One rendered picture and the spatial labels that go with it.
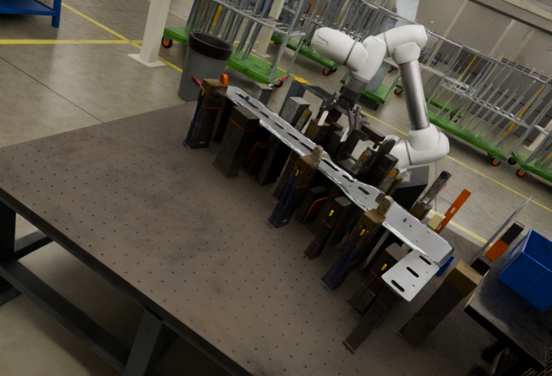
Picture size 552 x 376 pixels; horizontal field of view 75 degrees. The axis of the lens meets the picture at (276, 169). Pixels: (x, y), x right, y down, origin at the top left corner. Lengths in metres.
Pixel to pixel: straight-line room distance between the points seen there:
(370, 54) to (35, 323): 1.79
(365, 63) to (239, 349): 1.09
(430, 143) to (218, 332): 1.49
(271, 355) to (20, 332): 1.15
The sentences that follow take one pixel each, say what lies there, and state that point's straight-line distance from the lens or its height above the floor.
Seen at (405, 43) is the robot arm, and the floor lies 1.56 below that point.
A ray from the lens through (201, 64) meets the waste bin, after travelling 4.08.
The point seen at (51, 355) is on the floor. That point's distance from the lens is 1.88.
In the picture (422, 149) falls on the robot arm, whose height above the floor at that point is 1.12.
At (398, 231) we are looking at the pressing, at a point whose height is 1.00.
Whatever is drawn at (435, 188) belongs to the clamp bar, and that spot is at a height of 1.14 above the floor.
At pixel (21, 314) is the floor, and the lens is 2.00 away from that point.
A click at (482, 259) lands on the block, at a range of 1.44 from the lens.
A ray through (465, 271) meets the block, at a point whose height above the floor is 1.06.
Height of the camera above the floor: 1.62
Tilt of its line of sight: 27 degrees down
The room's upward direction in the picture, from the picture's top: 25 degrees clockwise
